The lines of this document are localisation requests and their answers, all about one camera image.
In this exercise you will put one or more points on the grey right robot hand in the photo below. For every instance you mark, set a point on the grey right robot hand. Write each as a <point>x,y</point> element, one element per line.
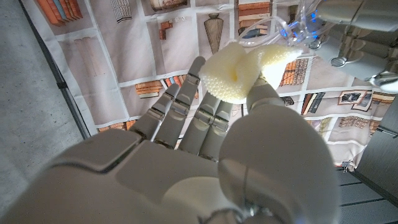
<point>155,180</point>

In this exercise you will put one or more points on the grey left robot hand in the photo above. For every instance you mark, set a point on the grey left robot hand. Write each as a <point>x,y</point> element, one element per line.
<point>357,40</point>

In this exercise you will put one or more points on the clear-framed glasses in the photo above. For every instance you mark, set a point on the clear-framed glasses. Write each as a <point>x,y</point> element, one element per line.
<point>270,20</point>

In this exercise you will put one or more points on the pale yellow cleaning cloth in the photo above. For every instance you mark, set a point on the pale yellow cleaning cloth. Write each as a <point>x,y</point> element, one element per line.
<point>230,74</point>

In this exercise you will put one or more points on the metal backdrop clip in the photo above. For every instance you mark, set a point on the metal backdrop clip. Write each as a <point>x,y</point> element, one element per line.
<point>345,165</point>

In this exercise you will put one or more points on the printed bookshelf backdrop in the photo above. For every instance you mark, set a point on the printed bookshelf backdrop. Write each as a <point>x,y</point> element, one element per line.
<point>130,53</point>

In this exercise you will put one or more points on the black backdrop stand pole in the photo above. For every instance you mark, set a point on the black backdrop stand pole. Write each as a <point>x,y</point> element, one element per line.
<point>59,81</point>

